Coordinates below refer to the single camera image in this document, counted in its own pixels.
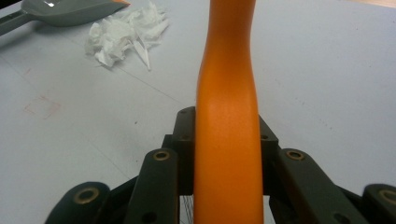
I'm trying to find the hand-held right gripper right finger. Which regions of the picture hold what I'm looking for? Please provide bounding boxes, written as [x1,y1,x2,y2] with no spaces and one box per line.
[257,114,280,196]

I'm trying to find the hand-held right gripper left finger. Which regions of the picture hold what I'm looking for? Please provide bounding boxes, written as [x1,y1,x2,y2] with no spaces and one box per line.
[161,105,197,196]

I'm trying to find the orange handled grey brush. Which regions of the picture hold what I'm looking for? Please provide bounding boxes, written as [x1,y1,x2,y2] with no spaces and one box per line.
[192,0,265,224]

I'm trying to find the white paper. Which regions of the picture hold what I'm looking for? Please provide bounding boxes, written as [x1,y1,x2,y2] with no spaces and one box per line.
[84,1,171,72]

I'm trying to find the grey dustpan with orange edge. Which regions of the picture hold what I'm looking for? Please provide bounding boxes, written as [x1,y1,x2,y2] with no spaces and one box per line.
[0,0,132,37]

